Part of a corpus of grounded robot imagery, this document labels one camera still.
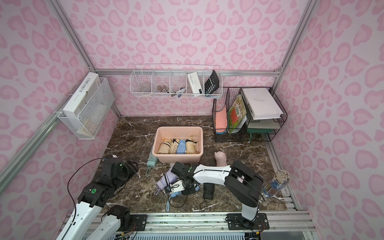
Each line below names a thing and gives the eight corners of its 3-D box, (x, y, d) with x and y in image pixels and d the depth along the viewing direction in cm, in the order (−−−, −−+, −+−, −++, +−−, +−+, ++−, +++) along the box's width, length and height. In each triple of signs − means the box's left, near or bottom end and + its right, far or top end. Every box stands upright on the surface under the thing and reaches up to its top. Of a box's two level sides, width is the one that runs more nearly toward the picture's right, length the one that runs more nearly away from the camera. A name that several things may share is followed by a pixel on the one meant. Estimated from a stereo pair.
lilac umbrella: (156, 185, 87) (155, 183, 84) (173, 167, 94) (173, 164, 91) (165, 194, 84) (164, 192, 81) (182, 174, 91) (182, 172, 88)
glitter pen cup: (264, 197, 83) (279, 183, 67) (260, 184, 88) (274, 169, 72) (275, 197, 83) (293, 183, 67) (271, 184, 88) (288, 169, 72)
